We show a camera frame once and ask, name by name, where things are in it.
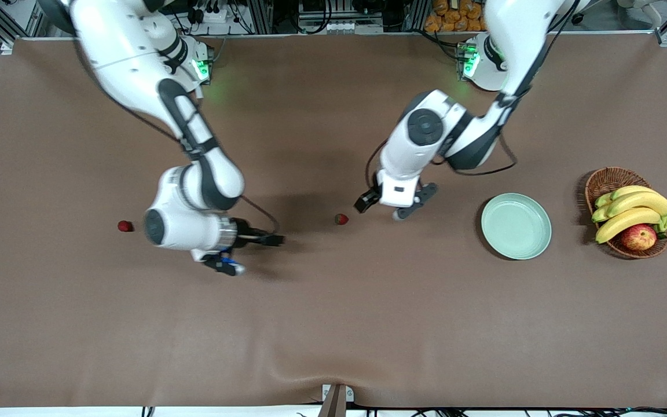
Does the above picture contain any yellow banana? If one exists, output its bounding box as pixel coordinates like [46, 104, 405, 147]
[595, 207, 662, 244]
[595, 185, 657, 209]
[592, 191, 667, 224]

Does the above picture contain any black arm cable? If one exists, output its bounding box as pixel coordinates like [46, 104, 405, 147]
[240, 194, 281, 235]
[365, 136, 519, 187]

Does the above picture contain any red yellow apple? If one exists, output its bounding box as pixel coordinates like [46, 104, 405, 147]
[621, 224, 658, 251]

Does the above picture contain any white power strip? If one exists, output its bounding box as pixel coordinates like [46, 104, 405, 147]
[188, 5, 229, 25]

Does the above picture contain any pale green round plate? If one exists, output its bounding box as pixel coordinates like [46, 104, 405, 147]
[481, 193, 552, 260]

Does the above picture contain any brown table cover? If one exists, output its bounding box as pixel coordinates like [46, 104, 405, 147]
[0, 32, 667, 409]

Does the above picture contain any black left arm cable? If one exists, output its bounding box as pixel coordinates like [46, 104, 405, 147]
[365, 136, 519, 187]

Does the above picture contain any brown wicker basket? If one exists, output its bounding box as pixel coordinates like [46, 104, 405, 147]
[585, 167, 667, 259]

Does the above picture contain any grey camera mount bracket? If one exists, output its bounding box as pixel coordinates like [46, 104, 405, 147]
[321, 384, 355, 417]

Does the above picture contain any orange snack bag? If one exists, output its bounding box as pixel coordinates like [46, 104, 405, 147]
[424, 0, 488, 33]

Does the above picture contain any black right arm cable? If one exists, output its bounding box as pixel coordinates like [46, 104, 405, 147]
[240, 194, 281, 235]

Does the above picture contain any white terminal block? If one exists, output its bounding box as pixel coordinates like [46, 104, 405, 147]
[321, 21, 385, 34]

